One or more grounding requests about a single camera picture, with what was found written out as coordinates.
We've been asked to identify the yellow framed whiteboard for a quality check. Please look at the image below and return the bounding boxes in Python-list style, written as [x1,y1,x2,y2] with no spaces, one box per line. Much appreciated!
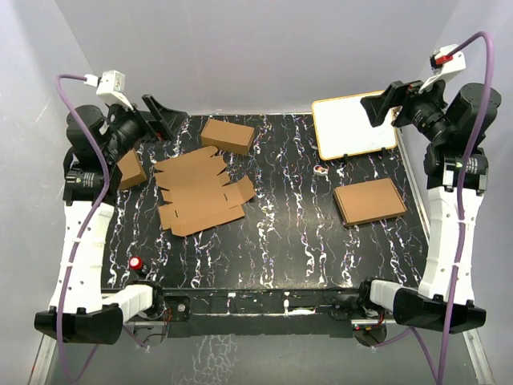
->
[312,91,398,160]

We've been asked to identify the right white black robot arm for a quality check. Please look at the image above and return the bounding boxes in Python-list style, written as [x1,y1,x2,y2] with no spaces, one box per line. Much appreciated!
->
[357,80,502,334]

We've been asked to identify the folded cardboard box back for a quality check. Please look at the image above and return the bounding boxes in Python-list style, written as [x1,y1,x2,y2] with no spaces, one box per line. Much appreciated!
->
[200,119,255,156]

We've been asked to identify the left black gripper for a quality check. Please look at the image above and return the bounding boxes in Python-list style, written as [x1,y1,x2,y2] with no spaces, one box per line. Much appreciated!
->
[102,95,187,163]

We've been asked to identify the red emergency stop button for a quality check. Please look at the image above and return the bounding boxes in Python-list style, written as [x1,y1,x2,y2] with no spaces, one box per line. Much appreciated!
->
[129,256,149,278]

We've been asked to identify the flat cardboard stack right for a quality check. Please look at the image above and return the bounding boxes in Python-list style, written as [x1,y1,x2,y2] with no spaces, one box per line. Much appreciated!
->
[333,178,407,226]

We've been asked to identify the black base bar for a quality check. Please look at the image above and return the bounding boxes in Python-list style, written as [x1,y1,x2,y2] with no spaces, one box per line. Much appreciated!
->
[164,288,362,338]

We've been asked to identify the small cardboard box left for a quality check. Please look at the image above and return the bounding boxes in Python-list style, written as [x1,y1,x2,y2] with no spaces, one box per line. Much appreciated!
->
[118,149,147,191]

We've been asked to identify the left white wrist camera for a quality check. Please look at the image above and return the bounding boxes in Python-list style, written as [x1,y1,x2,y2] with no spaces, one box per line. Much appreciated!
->
[83,70,134,111]

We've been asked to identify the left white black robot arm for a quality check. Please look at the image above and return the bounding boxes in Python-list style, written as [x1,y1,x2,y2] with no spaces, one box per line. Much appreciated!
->
[34,95,188,345]

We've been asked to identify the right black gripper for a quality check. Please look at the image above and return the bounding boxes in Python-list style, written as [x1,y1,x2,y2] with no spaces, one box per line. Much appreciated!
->
[362,72,453,144]

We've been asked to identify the small round sticker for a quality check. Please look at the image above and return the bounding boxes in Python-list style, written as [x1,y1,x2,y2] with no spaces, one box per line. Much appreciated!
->
[313,164,329,176]

